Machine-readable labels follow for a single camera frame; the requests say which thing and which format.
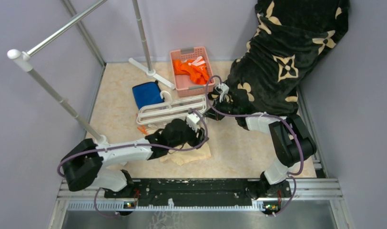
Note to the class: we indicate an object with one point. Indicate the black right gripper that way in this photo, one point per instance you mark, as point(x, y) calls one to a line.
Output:
point(212, 114)

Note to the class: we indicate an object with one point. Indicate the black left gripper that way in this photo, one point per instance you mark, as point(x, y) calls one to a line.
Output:
point(197, 141)

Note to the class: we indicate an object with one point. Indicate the cream boxer underwear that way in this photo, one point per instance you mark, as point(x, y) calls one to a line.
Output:
point(183, 157)

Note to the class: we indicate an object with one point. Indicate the white plastic clip hanger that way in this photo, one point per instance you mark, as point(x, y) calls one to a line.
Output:
point(170, 109)

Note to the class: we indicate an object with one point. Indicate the orange clothes peg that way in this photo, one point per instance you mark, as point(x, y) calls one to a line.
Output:
point(142, 129)

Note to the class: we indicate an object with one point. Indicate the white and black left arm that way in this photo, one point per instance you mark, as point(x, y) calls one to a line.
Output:
point(87, 165)

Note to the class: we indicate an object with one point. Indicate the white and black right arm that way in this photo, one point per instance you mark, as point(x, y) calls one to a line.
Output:
point(291, 139)

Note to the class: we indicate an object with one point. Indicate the orange garment in basket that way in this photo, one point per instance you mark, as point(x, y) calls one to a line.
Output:
point(197, 71)

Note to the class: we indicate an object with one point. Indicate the pink plastic basket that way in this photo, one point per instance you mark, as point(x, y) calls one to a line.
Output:
point(183, 85)

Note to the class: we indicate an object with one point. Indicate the blue folded cloth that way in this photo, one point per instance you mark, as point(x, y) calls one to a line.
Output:
point(147, 94)

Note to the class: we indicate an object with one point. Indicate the black floral blanket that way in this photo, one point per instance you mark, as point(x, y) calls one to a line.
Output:
point(291, 38)

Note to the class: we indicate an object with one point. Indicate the metal drying rack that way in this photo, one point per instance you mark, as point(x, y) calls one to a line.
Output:
point(34, 129)

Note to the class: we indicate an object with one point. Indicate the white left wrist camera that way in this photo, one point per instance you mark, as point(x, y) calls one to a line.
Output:
point(193, 120)

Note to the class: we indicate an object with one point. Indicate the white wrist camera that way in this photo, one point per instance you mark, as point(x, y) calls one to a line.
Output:
point(193, 120)
point(223, 90)

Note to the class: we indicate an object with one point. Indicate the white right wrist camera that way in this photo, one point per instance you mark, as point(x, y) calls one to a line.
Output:
point(223, 90)

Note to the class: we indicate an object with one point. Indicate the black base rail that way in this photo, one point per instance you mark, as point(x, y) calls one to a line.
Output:
point(228, 192)

